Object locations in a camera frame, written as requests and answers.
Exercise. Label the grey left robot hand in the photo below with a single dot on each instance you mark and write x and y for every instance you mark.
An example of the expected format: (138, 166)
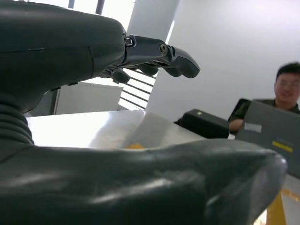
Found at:
(117, 186)

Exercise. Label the white cabinet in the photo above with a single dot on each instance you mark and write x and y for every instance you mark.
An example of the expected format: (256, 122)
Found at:
(89, 99)

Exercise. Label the black bag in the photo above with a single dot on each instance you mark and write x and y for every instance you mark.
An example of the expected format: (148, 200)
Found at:
(203, 124)

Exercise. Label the grey laptop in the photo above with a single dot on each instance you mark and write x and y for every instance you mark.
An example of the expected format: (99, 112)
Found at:
(269, 139)

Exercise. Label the person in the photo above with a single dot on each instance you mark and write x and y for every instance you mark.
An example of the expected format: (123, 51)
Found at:
(287, 87)

